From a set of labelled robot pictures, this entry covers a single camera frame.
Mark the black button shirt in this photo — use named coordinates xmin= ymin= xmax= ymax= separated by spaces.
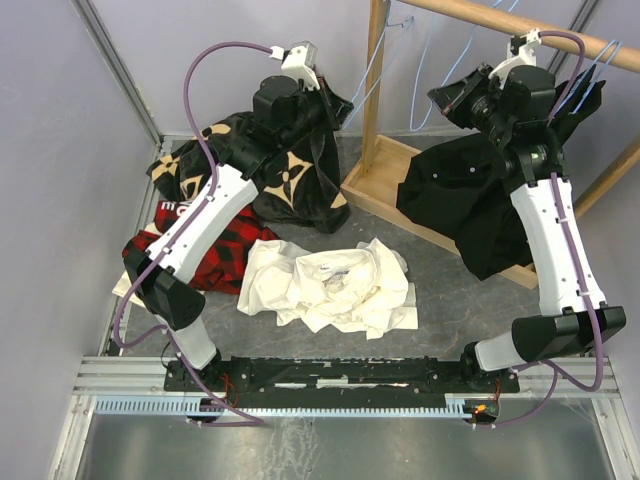
xmin=396 ymin=81 xmax=605 ymax=280

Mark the black beige patterned fleece blanket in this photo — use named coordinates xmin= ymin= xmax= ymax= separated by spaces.
xmin=146 ymin=87 xmax=350 ymax=233

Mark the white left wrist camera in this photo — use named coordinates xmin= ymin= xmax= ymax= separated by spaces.
xmin=269 ymin=41 xmax=320 ymax=91

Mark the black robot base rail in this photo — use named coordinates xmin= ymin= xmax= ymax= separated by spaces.
xmin=159 ymin=349 xmax=521 ymax=431

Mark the light blue hanger with shirt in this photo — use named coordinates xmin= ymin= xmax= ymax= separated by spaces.
xmin=552 ymin=39 xmax=623 ymax=120

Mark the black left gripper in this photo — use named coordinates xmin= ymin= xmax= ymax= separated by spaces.
xmin=279 ymin=74 xmax=354 ymax=150

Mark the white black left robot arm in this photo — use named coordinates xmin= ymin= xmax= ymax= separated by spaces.
xmin=124 ymin=76 xmax=353 ymax=390

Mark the white dress shirt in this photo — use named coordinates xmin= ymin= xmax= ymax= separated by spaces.
xmin=237 ymin=238 xmax=418 ymax=340

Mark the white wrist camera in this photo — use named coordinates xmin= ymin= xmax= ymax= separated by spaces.
xmin=269 ymin=41 xmax=320 ymax=91
xmin=488 ymin=28 xmax=541 ymax=83

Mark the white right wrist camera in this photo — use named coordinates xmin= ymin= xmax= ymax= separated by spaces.
xmin=488 ymin=28 xmax=541 ymax=83

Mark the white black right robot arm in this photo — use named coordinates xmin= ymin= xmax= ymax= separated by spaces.
xmin=428 ymin=64 xmax=626 ymax=391

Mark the wooden clothes rack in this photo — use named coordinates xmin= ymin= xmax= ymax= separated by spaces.
xmin=341 ymin=1 xmax=639 ymax=289

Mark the cream folded cloth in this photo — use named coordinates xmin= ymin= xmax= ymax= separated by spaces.
xmin=112 ymin=272 xmax=131 ymax=298

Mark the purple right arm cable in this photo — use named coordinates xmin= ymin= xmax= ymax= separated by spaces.
xmin=472 ymin=30 xmax=609 ymax=430

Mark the aluminium frame rail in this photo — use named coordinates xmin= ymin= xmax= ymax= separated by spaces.
xmin=71 ymin=0 xmax=163 ymax=144

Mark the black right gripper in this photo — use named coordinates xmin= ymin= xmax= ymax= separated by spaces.
xmin=428 ymin=62 xmax=513 ymax=144

